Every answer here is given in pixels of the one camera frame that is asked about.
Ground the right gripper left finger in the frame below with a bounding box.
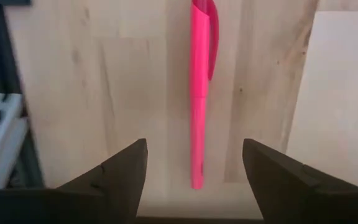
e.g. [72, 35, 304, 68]
[54, 138, 149, 224]

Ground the pink clip-cap highlighter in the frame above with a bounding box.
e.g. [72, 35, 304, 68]
[190, 0, 219, 190]

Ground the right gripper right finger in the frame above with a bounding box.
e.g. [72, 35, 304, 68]
[242, 138, 358, 224]

